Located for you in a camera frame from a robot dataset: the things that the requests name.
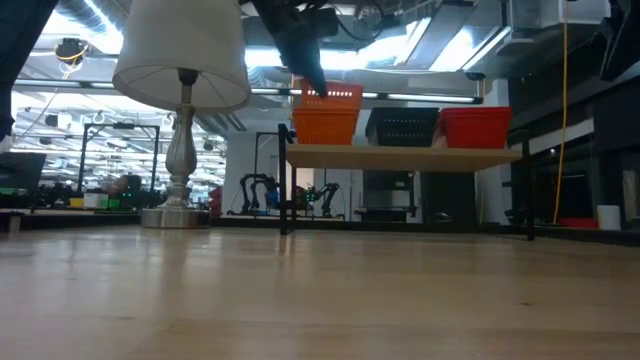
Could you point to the black background cabinet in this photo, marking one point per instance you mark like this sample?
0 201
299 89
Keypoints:
387 195

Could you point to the black background rig frame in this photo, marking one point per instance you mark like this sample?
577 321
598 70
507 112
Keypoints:
256 160
120 126

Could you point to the wooden shelf with black legs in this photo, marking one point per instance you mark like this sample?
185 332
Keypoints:
400 160

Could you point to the dark computer monitor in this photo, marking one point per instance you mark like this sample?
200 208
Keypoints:
22 172

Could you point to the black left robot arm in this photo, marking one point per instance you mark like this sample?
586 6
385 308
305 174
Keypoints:
20 50

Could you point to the silver ceiling duct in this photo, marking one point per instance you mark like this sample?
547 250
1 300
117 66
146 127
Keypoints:
450 50

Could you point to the red flat object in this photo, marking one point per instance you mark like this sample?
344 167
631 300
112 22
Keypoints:
577 223

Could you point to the long ceiling light fixture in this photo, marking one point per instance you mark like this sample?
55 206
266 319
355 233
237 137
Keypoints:
430 98

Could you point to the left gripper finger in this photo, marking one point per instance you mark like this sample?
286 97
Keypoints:
307 65

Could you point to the white cylinder container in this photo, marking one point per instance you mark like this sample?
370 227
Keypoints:
609 217

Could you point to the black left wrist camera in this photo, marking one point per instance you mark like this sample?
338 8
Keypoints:
322 22

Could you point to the background black robot arm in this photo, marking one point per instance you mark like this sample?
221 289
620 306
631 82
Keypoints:
327 195
252 190

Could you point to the black ceiling spotlight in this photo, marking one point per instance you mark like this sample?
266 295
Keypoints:
71 50

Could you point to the red plastic slotted basket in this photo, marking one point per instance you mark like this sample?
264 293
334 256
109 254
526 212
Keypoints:
475 115
475 109
475 135

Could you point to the white shade silver table lamp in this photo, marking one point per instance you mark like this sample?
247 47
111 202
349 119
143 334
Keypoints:
180 50

